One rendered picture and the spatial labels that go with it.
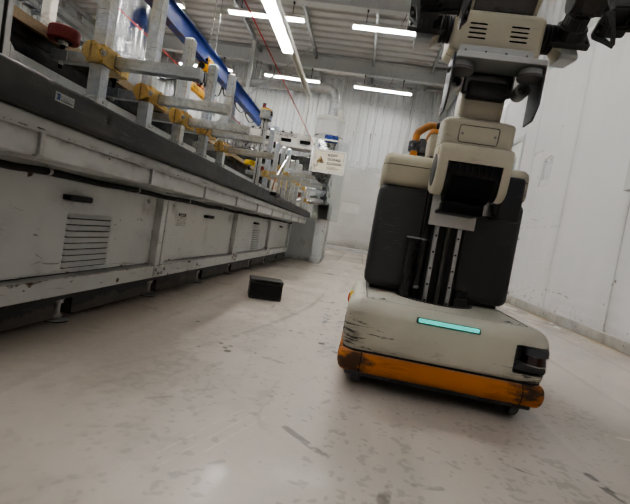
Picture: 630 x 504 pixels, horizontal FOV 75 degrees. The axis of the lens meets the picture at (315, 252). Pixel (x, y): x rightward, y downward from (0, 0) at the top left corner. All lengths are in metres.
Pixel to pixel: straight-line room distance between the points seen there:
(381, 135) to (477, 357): 11.40
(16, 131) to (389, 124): 11.84
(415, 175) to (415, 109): 11.23
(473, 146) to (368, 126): 11.28
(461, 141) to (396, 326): 0.61
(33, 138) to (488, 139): 1.24
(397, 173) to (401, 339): 0.65
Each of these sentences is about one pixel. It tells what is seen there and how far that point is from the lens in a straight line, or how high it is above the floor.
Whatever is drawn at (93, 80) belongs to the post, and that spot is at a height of 0.76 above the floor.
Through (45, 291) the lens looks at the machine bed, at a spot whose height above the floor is 0.13.
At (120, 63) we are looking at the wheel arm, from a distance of 1.36.
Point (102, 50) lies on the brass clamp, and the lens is 1.32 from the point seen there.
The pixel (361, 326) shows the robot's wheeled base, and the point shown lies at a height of 0.20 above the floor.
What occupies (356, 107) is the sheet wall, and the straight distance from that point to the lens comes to 12.74.
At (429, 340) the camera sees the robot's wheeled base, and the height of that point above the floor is 0.20.
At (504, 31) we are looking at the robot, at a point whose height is 1.16.
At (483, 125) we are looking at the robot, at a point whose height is 0.87.
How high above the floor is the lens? 0.47
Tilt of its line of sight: 3 degrees down
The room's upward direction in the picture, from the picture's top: 10 degrees clockwise
